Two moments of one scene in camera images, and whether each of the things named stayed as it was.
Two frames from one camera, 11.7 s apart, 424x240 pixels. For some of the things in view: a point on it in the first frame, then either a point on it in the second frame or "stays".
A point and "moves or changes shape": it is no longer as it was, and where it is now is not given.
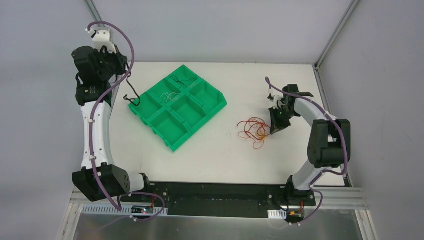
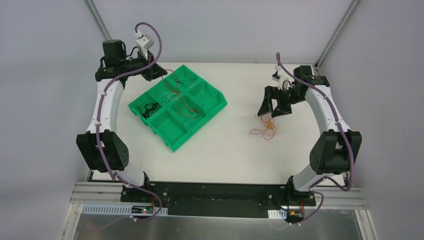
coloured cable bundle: x=256 y=130 moves or changes shape
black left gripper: x=112 y=58 to x=145 y=68
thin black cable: x=180 y=81 stays
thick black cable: x=135 y=101 to x=149 y=107
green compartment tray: x=176 y=107 stays
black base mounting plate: x=199 y=198 stays
